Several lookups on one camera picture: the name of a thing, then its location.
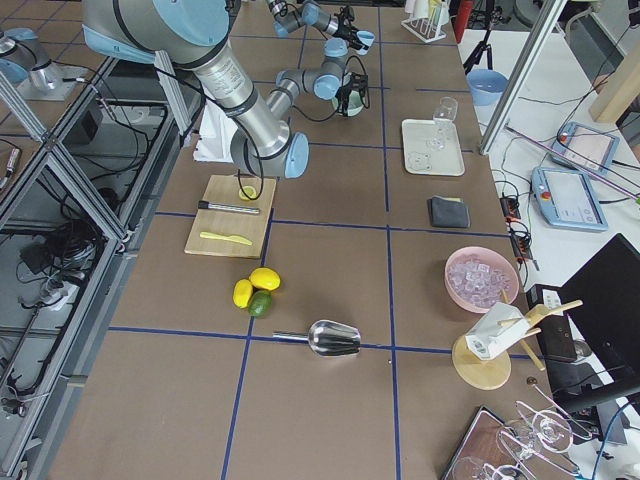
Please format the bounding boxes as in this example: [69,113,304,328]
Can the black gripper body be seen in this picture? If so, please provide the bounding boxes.
[337,72,368,100]
[335,5,361,50]

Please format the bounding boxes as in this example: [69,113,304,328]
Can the mint green bowl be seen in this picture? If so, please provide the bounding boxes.
[331,93,364,117]

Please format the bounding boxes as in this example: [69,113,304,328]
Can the light blue plastic cup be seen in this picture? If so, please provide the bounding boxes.
[356,30,375,56]

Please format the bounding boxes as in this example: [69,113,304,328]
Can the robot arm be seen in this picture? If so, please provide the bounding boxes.
[83,1,375,179]
[266,0,368,50]

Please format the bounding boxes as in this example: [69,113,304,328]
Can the large blue bowl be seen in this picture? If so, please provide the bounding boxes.
[466,69,508,106]

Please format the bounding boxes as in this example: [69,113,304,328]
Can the pink bowl of ice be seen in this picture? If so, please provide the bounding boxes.
[444,246,520,313]

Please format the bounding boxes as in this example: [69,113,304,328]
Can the steel ice scoop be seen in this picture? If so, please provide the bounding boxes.
[272,319,361,357]

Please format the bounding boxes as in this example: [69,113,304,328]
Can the clear wine glass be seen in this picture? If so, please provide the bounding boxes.
[427,96,458,151]

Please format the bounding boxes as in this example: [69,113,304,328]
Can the cream bear serving tray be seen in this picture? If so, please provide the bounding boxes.
[401,119,465,177]

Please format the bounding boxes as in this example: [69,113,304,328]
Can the lemon half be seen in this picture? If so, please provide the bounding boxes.
[238,185,259,202]

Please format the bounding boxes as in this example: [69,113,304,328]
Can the yellow plastic knife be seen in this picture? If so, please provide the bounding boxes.
[199,231,253,246]

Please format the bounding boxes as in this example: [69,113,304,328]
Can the yellow lemon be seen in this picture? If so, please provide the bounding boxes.
[232,279,254,309]
[249,267,281,291]

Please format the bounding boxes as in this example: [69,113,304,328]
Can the green lime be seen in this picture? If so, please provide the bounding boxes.
[247,290,272,318]

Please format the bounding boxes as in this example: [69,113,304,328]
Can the blue teach pendant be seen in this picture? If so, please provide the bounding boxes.
[551,121,620,175]
[531,167,608,232]

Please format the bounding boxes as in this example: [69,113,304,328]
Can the brown paper table mat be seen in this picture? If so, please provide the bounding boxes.
[48,8,538,479]

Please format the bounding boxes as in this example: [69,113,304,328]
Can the white mug on stand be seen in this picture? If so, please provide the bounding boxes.
[465,302,530,361]

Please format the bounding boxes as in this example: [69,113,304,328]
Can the wooden mug tree stand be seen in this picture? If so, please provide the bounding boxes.
[452,300,583,390]

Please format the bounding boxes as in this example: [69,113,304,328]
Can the black computer monitor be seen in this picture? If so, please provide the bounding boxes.
[558,233,639,413]

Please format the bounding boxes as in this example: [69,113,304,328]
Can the upside down wine glasses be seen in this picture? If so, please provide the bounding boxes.
[442,377,593,479]

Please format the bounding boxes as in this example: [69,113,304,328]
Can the white wire cup rack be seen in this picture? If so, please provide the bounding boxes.
[401,0,449,44]

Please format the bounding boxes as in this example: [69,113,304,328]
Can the black camera tripod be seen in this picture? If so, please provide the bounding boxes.
[463,0,502,75]

